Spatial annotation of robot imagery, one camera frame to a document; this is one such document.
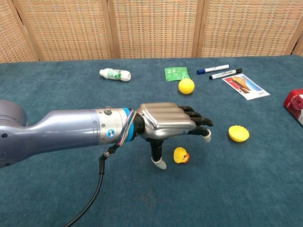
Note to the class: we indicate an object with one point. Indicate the yellow scalloped cap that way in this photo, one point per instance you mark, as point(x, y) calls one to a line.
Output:
point(238, 133)

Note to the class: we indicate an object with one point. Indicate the red white package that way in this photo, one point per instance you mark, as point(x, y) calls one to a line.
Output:
point(294, 102)

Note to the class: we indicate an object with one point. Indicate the picture card with white border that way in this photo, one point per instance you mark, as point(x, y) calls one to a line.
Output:
point(246, 86)

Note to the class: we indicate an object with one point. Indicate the woven wooden folding screen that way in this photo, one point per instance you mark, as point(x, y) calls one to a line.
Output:
point(151, 28)

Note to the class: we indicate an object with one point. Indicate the black-capped white marker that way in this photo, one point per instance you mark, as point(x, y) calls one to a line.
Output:
point(225, 74)

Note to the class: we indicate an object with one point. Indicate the green square packet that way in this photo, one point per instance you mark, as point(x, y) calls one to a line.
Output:
point(176, 73)

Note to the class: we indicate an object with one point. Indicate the blue-capped white marker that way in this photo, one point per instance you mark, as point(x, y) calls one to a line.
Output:
point(213, 69)

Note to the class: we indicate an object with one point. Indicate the yellow ball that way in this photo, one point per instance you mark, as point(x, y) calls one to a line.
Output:
point(186, 86)

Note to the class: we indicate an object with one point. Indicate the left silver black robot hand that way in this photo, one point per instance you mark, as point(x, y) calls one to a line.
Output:
point(165, 120)

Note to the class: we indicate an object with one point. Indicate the blue table cloth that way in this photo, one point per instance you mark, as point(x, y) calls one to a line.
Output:
point(189, 194)

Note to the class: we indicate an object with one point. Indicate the white green-label plastic bottle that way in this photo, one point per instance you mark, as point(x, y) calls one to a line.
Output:
point(116, 74)

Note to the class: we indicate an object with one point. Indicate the yellow rubber duck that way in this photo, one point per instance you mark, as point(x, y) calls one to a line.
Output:
point(180, 154)

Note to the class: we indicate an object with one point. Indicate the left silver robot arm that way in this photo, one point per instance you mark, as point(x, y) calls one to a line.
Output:
point(66, 128)

